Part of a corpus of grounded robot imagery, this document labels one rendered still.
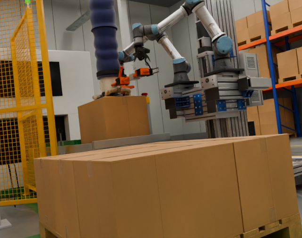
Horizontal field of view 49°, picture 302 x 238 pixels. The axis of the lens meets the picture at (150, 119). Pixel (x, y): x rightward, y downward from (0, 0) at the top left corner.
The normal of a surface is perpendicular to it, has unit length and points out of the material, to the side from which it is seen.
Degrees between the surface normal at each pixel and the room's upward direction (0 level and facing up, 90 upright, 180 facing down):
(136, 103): 90
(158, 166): 90
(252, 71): 90
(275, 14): 90
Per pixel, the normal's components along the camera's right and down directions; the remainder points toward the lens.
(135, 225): 0.52, -0.10
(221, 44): 0.00, 0.08
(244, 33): -0.79, 0.07
